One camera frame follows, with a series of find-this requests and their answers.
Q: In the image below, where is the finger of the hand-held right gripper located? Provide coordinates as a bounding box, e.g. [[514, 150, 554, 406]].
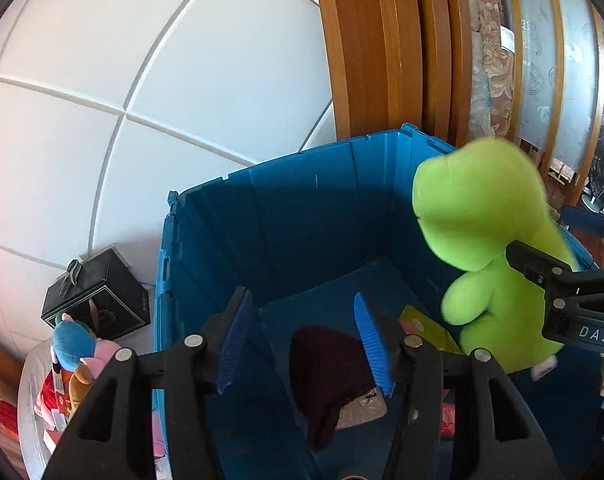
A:
[[562, 205, 604, 238], [506, 240, 578, 286]]

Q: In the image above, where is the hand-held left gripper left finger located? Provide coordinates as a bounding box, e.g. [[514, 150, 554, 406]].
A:
[[42, 286, 255, 480]]

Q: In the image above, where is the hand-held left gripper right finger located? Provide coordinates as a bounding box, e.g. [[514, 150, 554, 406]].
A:
[[353, 291, 565, 480]]

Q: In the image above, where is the green plush toy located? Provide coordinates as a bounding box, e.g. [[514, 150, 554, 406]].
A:
[[412, 138, 580, 376]]

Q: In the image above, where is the blue plastic crate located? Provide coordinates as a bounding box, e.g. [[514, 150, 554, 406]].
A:
[[152, 122, 604, 480]]

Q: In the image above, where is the dark maroon knit hat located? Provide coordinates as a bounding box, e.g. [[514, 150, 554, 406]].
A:
[[288, 325, 377, 451]]

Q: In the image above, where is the yellow-green wipes pack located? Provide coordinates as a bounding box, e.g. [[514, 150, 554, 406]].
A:
[[399, 304, 463, 356]]

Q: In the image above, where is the beige patterned pouch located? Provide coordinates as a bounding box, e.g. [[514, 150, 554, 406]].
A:
[[337, 385, 389, 430]]

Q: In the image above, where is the black gift box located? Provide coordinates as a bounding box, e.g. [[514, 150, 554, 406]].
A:
[[42, 247, 151, 341]]

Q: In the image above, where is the blue plush toy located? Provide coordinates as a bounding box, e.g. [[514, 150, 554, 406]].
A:
[[52, 312, 98, 373]]

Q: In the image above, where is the rolled patterned carpet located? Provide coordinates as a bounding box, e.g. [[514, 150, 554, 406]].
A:
[[464, 0, 515, 138]]

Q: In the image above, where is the grey striped tablecloth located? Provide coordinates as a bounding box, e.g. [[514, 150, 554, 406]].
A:
[[16, 345, 173, 480]]

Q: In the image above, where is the red handbag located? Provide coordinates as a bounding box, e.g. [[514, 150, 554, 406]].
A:
[[0, 395, 20, 441]]

